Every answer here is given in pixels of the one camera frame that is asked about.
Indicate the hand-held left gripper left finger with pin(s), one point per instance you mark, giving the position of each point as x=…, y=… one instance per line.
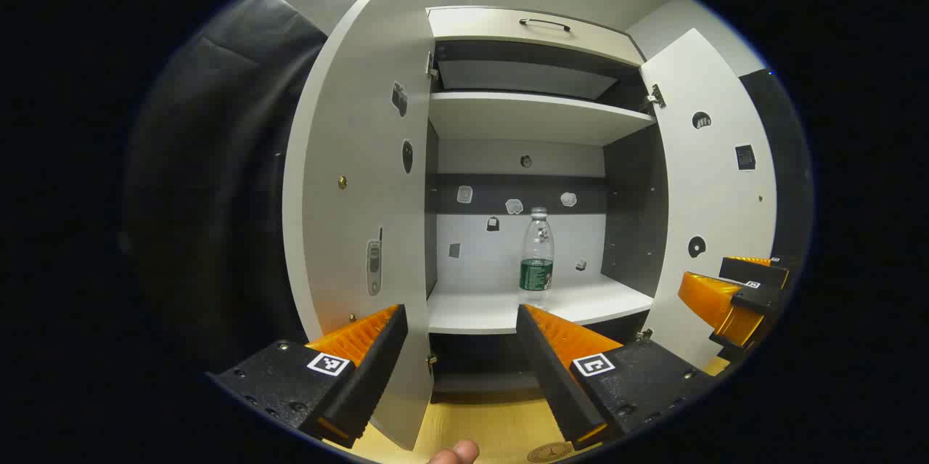
x=377, y=369

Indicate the white door with headphones sticker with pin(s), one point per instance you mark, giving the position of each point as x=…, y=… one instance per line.
x=711, y=195

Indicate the white cabinet drawer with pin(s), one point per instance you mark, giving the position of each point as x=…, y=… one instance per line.
x=493, y=25

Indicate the white thin cabinet shelf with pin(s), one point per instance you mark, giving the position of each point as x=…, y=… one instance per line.
x=479, y=311

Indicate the white cabinet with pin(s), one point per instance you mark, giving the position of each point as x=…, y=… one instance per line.
x=508, y=253

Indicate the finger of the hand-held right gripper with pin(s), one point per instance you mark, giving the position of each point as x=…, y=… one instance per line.
x=755, y=298
x=762, y=271

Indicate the clear plastic bottle green label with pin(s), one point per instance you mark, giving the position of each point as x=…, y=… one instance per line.
x=537, y=271

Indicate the white door with camera sticker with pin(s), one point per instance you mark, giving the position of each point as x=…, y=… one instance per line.
x=363, y=159

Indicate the black backdrop cloth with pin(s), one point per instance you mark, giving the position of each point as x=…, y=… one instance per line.
x=203, y=195
x=787, y=173

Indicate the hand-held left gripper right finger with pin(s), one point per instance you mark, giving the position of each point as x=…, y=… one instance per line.
x=548, y=369

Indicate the white thick cabinet shelf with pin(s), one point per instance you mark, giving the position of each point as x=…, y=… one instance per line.
x=530, y=119

